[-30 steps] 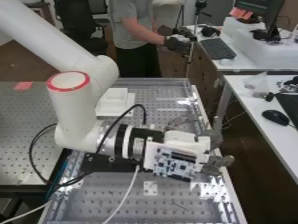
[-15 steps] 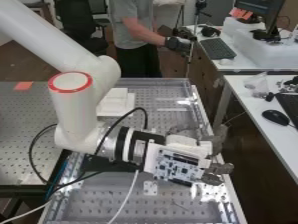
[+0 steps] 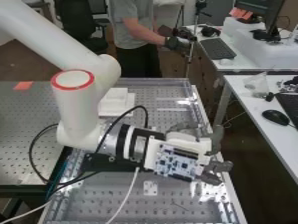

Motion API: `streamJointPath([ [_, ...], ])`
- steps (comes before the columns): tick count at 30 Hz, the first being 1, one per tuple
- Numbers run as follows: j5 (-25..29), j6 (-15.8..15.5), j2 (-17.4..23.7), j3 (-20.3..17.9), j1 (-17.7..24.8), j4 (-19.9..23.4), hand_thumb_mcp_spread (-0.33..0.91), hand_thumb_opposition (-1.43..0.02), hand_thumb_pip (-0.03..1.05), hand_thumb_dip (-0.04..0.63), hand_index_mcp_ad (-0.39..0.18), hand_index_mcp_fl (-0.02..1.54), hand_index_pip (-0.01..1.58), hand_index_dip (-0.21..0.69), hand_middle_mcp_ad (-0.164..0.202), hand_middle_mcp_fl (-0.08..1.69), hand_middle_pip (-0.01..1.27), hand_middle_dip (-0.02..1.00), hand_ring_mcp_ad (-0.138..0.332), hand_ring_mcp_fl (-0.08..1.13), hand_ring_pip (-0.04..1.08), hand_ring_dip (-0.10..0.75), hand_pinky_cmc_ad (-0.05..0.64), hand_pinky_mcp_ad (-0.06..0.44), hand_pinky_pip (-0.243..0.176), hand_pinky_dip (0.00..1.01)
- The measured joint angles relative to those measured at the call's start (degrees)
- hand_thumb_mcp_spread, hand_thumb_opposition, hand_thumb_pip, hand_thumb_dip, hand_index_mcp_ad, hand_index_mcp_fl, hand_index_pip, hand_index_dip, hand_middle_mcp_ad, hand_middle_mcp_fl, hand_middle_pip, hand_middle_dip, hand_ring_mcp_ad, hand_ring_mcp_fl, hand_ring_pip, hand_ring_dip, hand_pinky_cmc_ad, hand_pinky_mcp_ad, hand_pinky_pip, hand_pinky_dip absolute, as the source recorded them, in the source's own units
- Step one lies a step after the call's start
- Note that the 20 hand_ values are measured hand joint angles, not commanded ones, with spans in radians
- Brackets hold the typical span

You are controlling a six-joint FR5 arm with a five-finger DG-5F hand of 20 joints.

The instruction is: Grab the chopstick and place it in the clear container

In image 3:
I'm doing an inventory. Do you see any black cable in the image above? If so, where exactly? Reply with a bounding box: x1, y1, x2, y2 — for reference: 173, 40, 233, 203
27, 105, 151, 201

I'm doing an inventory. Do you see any black tripod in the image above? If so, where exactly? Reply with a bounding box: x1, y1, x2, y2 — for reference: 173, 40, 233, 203
175, 0, 215, 79

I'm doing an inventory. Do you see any person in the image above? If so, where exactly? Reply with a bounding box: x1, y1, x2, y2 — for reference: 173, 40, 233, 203
107, 0, 197, 79

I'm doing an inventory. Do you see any small white box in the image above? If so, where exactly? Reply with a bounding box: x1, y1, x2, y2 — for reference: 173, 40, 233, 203
98, 87, 137, 118

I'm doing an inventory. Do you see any orange sticky note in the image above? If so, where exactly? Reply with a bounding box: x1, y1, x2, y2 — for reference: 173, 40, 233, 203
229, 7, 255, 20

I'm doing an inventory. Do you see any black office chair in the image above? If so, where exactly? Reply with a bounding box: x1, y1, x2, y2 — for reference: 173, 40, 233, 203
59, 0, 111, 54

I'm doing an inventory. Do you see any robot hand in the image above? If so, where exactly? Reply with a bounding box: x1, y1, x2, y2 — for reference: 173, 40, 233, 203
143, 121, 236, 187

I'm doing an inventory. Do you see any white foam block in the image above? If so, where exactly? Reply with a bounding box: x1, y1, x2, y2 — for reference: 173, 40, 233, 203
221, 16, 268, 38
233, 28, 298, 62

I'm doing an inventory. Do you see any white desk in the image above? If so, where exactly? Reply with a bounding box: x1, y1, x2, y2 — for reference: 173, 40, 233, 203
213, 73, 298, 183
193, 24, 298, 79

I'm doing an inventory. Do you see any black plate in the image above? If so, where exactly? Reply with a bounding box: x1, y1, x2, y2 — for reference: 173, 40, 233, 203
83, 151, 151, 173

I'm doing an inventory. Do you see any black computer monitor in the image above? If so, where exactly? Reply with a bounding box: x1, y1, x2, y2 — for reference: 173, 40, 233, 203
233, 0, 288, 43

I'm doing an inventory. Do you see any clear plastic bag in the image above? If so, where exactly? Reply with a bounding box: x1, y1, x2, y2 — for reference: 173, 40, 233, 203
243, 71, 272, 98

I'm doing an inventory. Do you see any clear box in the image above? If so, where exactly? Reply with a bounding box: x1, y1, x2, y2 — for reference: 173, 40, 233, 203
99, 77, 212, 134
39, 148, 249, 224

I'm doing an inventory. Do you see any orange tape patch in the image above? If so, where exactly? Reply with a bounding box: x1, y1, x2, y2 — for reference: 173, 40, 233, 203
12, 80, 36, 92

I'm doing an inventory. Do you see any small grey square plate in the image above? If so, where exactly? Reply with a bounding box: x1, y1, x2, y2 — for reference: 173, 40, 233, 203
141, 180, 160, 197

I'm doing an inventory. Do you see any white cable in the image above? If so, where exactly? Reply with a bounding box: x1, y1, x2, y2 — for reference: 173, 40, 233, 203
0, 199, 58, 224
104, 165, 141, 224

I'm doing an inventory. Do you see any black keyboard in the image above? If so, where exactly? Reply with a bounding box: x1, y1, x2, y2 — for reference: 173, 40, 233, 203
275, 92, 298, 129
199, 37, 239, 61

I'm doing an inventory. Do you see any black computer mouse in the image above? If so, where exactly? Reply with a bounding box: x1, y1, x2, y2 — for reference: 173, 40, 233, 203
261, 109, 292, 127

